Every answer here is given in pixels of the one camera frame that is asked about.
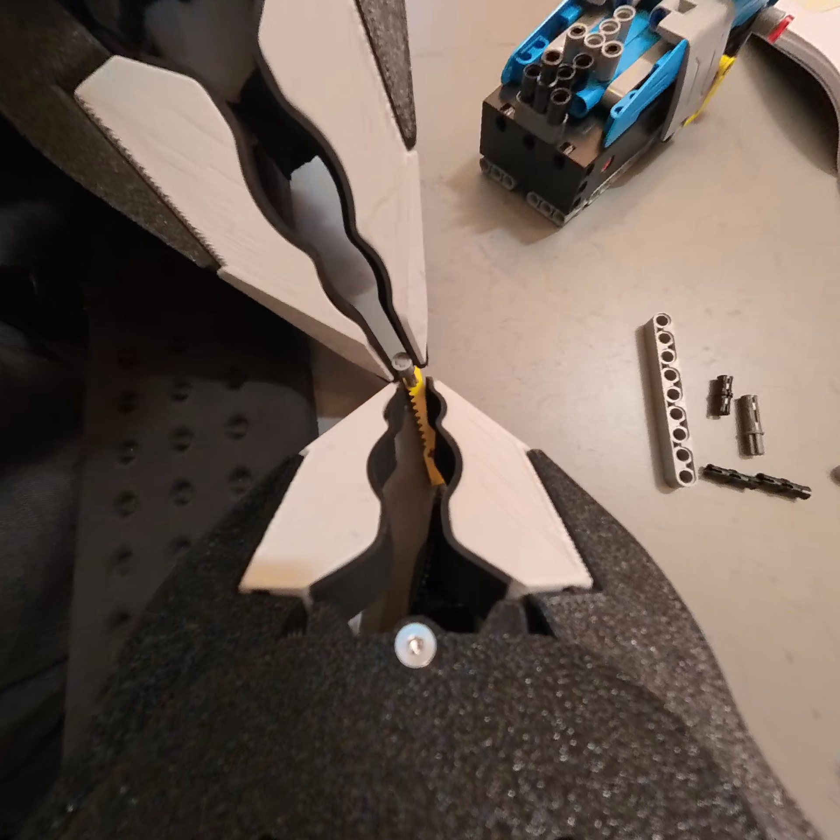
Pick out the open instruction booklet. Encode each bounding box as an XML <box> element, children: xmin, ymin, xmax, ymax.
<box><xmin>751</xmin><ymin>12</ymin><xmax>840</xmax><ymax>179</ymax></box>

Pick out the grey desk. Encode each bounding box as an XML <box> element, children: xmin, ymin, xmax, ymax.
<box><xmin>308</xmin><ymin>0</ymin><xmax>840</xmax><ymax>840</ymax></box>

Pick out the dark grey connector pin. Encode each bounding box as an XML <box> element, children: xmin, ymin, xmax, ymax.
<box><xmin>735</xmin><ymin>395</ymin><xmax>766</xmax><ymax>458</ymax></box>

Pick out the black perforated chair seat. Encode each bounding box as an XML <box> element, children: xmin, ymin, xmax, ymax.
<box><xmin>62</xmin><ymin>262</ymin><xmax>395</xmax><ymax>756</ymax></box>

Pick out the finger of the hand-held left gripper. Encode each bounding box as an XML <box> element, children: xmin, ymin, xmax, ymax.
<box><xmin>74</xmin><ymin>54</ymin><xmax>398</xmax><ymax>383</ymax></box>
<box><xmin>256</xmin><ymin>0</ymin><xmax>432</xmax><ymax>367</ymax></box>

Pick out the yellow toothed rack piece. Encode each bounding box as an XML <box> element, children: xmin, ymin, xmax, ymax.
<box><xmin>406</xmin><ymin>375</ymin><xmax>448</xmax><ymax>488</ymax></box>

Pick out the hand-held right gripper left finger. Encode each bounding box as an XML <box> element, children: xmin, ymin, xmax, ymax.
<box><xmin>239</xmin><ymin>381</ymin><xmax>408</xmax><ymax>618</ymax></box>

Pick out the person's dark grey clothing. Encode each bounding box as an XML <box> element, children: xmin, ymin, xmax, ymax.
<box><xmin>0</xmin><ymin>118</ymin><xmax>86</xmax><ymax>723</ymax></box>

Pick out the blue brick toy car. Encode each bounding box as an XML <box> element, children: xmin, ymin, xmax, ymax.
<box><xmin>479</xmin><ymin>0</ymin><xmax>749</xmax><ymax>228</ymax></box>

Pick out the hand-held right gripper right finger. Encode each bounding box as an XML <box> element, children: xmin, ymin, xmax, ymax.
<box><xmin>410</xmin><ymin>379</ymin><xmax>593</xmax><ymax>623</ymax></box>

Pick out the long grey perforated beam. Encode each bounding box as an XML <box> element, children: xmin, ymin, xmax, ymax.
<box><xmin>637</xmin><ymin>314</ymin><xmax>698</xmax><ymax>488</ymax></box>

